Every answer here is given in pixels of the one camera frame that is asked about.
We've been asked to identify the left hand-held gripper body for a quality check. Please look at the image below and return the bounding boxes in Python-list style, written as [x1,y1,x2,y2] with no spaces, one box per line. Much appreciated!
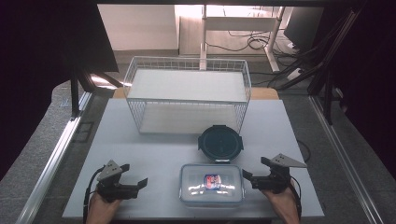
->
[95,160,139,203]

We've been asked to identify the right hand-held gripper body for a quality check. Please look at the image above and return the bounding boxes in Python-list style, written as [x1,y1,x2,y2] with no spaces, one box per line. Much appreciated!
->
[250,153,307,194]

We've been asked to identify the clear rectangular food container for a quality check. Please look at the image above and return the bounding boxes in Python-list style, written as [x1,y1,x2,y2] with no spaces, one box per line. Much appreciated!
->
[178,163,246,208]

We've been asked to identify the dark round food container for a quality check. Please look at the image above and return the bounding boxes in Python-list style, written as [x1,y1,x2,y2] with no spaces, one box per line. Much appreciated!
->
[197,124,244,164]

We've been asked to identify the white wire shelf basket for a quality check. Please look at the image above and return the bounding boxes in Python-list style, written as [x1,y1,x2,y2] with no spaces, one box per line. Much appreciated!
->
[122,55,252,136]

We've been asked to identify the person's left hand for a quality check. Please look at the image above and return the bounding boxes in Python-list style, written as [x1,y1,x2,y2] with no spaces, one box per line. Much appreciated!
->
[86,190,123,224]

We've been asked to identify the person's right hand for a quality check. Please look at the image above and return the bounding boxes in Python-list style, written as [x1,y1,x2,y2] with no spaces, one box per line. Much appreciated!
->
[261,185,302,224]

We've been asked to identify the wooden table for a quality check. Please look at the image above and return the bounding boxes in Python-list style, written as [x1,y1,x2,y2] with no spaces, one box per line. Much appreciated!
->
[111,87,280,101]

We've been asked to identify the black metal stand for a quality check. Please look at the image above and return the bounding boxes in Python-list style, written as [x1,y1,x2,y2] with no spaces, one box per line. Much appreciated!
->
[276,8,366,126]
[68,68,124,121]

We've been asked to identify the white power strip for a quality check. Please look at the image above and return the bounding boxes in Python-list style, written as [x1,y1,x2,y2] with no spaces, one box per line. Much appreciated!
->
[286,68,303,82]

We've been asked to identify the dark curtain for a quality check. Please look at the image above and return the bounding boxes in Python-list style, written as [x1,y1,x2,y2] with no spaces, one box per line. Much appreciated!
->
[323,0,396,182]
[0,0,120,182]

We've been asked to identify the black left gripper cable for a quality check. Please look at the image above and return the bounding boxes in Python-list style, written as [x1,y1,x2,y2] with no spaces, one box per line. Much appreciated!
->
[81,167,106,224]

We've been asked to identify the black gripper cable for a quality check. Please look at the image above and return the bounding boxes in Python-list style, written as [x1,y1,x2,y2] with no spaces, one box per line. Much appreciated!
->
[289,175,304,220]
[81,167,106,224]

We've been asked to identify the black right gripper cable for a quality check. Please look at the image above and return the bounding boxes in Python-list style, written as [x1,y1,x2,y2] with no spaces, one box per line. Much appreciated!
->
[289,175,304,220]

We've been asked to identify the thin black cable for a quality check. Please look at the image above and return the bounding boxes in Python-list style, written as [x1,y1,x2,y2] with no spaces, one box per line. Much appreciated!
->
[295,138,312,163]

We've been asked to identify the aluminium frame rail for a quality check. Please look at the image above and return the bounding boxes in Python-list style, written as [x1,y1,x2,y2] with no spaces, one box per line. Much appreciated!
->
[307,95,386,224]
[15,91,94,224]

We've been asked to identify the black floor cables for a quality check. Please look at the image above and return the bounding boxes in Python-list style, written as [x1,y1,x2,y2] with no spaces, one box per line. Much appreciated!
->
[205,29,298,60]

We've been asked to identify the white desk frame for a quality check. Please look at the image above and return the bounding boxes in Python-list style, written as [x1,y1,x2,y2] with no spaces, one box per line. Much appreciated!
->
[199,4,286,73]

